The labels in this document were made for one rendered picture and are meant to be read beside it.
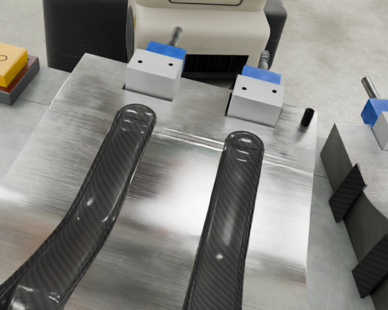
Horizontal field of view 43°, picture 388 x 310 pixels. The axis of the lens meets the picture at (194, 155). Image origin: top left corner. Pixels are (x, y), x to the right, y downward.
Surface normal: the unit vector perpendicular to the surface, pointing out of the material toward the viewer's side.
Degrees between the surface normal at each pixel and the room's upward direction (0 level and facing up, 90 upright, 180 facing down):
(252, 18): 8
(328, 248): 0
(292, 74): 0
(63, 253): 28
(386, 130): 90
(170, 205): 2
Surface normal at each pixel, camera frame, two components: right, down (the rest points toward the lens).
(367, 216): -0.99, -0.04
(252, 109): -0.22, 0.68
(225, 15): 0.17, -0.58
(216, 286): 0.20, -0.92
